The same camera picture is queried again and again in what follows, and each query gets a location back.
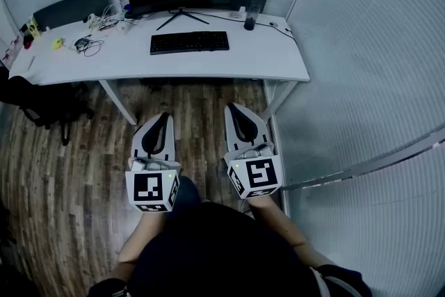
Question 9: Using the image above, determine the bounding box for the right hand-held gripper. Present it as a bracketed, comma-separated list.
[223, 102, 282, 200]

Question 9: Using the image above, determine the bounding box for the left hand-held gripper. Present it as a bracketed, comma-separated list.
[124, 113, 182, 214]

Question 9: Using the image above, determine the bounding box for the black keyboard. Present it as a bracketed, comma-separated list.
[149, 31, 230, 56]

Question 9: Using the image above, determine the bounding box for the person's right forearm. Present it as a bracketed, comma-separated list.
[248, 198, 335, 269]

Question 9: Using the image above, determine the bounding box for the person's left forearm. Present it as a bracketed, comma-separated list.
[118, 208, 168, 266]

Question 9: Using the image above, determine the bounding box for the white desk leg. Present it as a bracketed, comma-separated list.
[99, 79, 138, 125]
[262, 79, 299, 123]

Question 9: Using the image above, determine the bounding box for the dark clear-topped bottle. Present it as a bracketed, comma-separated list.
[243, 2, 262, 31]

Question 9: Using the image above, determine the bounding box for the person's dark clothing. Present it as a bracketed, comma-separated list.
[86, 176, 373, 297]

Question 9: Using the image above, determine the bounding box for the yellow and black packet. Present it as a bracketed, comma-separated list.
[26, 16, 42, 38]

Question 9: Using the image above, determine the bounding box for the long black desk cable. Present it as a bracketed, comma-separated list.
[187, 10, 297, 43]

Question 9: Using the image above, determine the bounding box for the coiled black earphone cable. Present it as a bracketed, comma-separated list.
[74, 37, 105, 58]

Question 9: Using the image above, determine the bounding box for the bundle of white cables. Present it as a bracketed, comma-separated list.
[83, 3, 135, 34]

